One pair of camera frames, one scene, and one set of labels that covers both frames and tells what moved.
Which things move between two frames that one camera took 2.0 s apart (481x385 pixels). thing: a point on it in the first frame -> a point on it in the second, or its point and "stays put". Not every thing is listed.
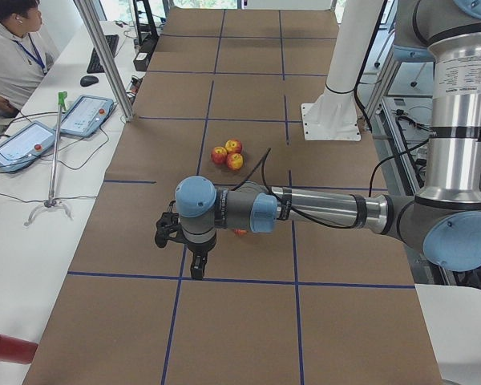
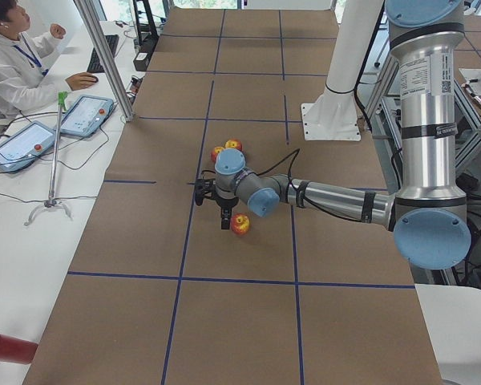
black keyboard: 94,65 stays put
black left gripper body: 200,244 -> 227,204
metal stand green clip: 53,202 stays put
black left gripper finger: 199,261 -> 226,211
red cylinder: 3,347 stays put
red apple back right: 233,146 stays put
